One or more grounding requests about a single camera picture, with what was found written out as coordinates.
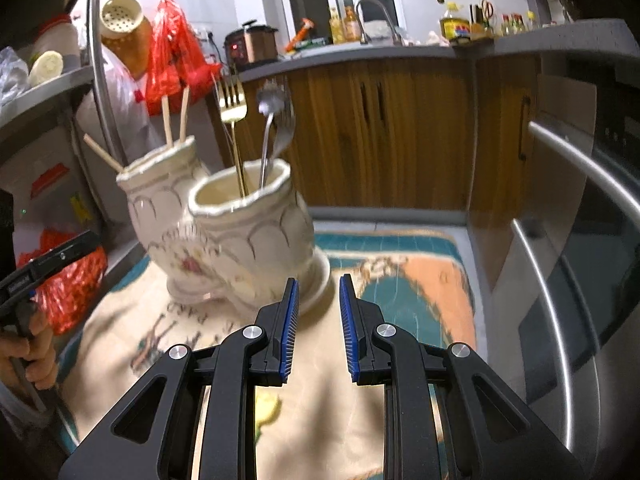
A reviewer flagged person's left hand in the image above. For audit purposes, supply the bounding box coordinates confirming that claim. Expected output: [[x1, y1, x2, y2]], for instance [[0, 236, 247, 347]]
[[0, 305, 60, 392]]

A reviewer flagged metal faucet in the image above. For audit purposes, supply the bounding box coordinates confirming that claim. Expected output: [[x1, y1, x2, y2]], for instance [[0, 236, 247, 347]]
[[354, 0, 401, 45]]

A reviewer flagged orange kitchen tool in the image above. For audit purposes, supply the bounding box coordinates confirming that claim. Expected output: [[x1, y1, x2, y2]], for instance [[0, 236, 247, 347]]
[[285, 17, 317, 53]]

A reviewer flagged stainless steel oven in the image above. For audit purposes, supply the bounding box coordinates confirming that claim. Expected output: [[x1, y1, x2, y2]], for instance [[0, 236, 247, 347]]
[[467, 80, 640, 461]]

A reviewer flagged yellow green plastic clip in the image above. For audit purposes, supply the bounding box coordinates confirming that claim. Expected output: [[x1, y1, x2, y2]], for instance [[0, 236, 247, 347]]
[[255, 390, 281, 446]]

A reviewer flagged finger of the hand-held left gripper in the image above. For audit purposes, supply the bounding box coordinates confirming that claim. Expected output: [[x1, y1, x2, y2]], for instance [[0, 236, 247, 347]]
[[30, 230, 100, 273]]

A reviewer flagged hanging red plastic bag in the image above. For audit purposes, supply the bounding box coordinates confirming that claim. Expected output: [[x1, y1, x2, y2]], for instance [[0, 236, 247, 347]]
[[145, 0, 221, 116]]

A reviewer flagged printed quilted cloth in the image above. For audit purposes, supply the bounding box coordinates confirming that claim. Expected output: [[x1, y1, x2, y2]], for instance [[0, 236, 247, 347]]
[[60, 230, 476, 480]]

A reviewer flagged silver fork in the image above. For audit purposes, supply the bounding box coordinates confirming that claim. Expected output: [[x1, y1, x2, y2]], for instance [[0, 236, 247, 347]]
[[267, 82, 297, 163]]

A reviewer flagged metal shelf rack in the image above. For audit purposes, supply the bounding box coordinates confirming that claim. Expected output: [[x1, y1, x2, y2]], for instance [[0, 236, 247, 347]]
[[0, 0, 151, 261]]

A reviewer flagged crumpled red plastic bag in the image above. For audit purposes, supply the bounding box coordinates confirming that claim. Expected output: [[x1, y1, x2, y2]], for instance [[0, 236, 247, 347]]
[[17, 227, 108, 336]]

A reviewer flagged white plastic bag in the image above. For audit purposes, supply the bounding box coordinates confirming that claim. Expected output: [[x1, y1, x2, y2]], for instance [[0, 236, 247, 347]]
[[75, 50, 166, 161]]

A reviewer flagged yellow oil bottle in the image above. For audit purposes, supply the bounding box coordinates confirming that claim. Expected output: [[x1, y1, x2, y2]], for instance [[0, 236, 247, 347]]
[[344, 6, 362, 43], [328, 7, 346, 45]]

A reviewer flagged silver spoon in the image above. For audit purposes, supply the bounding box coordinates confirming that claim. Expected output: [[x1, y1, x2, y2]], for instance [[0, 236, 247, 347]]
[[256, 85, 286, 191]]

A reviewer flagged floral ceramic utensil holder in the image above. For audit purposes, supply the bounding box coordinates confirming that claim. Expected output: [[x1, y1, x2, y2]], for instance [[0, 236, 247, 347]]
[[116, 135, 316, 311]]

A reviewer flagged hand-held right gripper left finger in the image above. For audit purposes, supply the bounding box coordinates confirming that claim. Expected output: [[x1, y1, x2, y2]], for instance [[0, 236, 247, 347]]
[[57, 277, 301, 480]]

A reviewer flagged yellow perforated cup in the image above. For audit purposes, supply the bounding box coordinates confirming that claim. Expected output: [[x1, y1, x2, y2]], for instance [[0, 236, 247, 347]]
[[100, 0, 153, 78]]

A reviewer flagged wooden base cabinet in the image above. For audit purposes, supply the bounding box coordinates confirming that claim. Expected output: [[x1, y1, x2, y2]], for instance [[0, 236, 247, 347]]
[[220, 55, 543, 211]]

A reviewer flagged rice cooker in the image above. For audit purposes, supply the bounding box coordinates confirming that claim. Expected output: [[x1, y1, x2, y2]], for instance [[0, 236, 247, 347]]
[[224, 20, 280, 68]]

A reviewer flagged gold fork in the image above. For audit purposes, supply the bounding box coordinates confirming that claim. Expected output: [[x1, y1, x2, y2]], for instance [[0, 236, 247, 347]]
[[216, 77, 249, 198]]

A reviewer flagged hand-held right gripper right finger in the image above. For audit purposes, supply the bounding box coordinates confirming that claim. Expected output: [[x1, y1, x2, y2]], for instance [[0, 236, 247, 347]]
[[339, 274, 586, 480]]

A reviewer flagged pale round vegetable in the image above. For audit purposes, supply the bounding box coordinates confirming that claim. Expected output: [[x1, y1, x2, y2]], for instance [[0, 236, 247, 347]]
[[27, 50, 65, 88]]

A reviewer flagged white box red lid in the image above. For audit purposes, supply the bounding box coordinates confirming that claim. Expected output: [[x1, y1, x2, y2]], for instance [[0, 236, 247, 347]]
[[30, 162, 71, 198]]

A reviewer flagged white jar red lid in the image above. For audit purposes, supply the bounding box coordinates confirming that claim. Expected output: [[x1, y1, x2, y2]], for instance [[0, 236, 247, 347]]
[[32, 14, 81, 68]]

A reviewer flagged clear plastic bag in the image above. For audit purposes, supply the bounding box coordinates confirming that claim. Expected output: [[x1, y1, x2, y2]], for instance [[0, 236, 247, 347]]
[[0, 46, 30, 106]]

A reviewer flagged large labelled oil bottle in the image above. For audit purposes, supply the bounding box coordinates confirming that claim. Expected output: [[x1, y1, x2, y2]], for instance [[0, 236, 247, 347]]
[[440, 2, 472, 43]]

